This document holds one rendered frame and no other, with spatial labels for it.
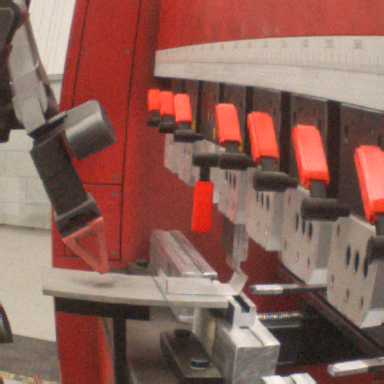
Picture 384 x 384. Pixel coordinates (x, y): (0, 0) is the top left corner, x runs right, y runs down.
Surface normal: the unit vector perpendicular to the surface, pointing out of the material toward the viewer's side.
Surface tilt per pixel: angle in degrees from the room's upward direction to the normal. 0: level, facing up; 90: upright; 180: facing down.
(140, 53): 90
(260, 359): 90
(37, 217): 90
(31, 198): 90
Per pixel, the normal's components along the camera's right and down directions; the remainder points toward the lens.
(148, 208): 0.13, 0.11
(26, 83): -0.16, -0.19
